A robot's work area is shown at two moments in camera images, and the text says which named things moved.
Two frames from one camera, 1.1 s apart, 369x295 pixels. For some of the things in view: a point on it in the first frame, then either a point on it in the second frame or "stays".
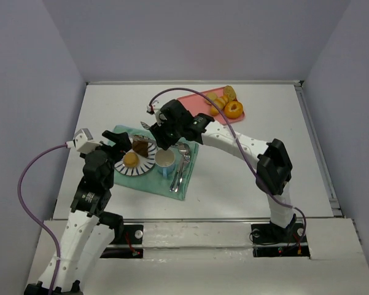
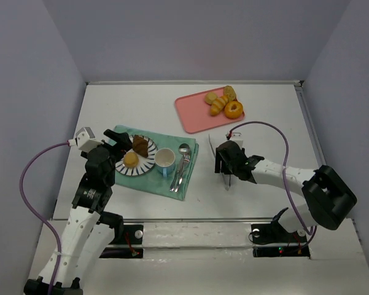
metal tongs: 182,147 → 225,180
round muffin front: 131,160 stays
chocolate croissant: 140,145 stays
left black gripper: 117,142 stays
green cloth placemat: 175,184 stays
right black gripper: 163,135 → 220,160
